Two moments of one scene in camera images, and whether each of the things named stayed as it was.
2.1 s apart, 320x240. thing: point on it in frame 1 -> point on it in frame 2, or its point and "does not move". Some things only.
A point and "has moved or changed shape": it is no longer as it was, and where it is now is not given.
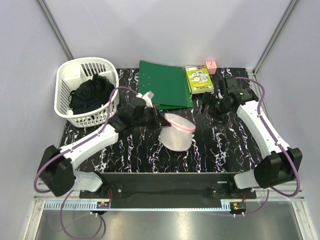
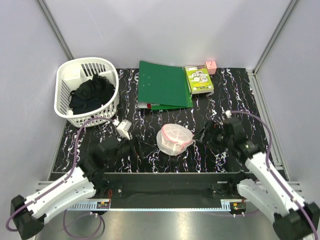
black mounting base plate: (169, 187) does not move
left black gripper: (159, 121) -> (139, 148)
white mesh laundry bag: (178, 136) has moved or changed shape
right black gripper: (209, 99) -> (213, 128)
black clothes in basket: (91, 94) does not move
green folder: (167, 84) does not move
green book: (199, 79) does not move
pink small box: (212, 67) does not move
